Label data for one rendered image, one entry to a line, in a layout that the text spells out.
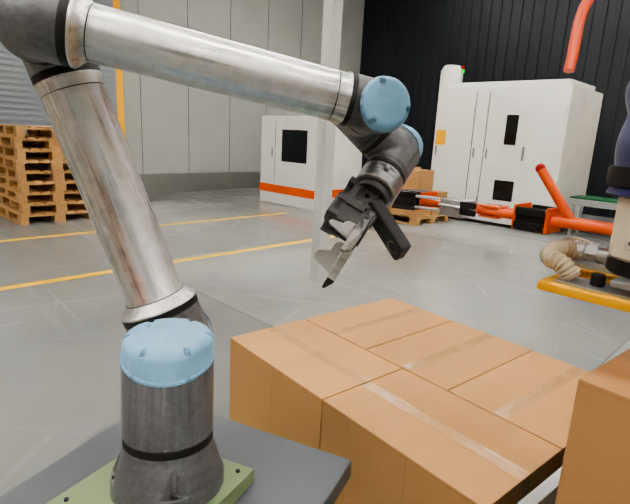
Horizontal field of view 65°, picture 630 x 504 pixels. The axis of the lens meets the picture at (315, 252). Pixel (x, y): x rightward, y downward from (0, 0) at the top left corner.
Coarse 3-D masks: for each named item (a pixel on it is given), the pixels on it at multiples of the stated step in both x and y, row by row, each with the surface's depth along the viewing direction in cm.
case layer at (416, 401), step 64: (320, 320) 229; (384, 320) 233; (448, 320) 237; (256, 384) 193; (320, 384) 170; (384, 384) 172; (448, 384) 175; (512, 384) 177; (576, 384) 180; (320, 448) 164; (384, 448) 140; (448, 448) 138; (512, 448) 140
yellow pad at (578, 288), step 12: (552, 276) 108; (600, 276) 99; (540, 288) 104; (552, 288) 102; (564, 288) 100; (576, 288) 99; (588, 288) 98; (600, 288) 98; (612, 288) 99; (588, 300) 97; (600, 300) 95; (612, 300) 94; (624, 300) 93
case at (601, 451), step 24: (624, 360) 104; (600, 384) 93; (624, 384) 94; (576, 408) 96; (600, 408) 93; (624, 408) 89; (576, 432) 97; (600, 432) 93; (624, 432) 90; (576, 456) 97; (600, 456) 94; (624, 456) 90; (576, 480) 98; (600, 480) 94; (624, 480) 91
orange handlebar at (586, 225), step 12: (432, 204) 134; (480, 204) 129; (492, 204) 125; (480, 216) 124; (492, 216) 123; (504, 216) 120; (576, 228) 108; (588, 228) 106; (600, 228) 104; (612, 228) 103
